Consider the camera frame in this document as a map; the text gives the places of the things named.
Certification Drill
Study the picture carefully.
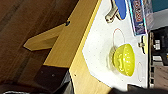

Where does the yellow bowl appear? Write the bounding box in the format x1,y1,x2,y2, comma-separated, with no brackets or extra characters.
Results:
111,43,137,78

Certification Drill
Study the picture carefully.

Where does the yellow wooden game table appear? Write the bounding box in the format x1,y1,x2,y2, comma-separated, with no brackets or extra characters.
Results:
23,0,154,94

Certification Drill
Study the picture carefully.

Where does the colourful box on table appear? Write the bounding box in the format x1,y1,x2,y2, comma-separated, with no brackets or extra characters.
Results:
128,0,154,37

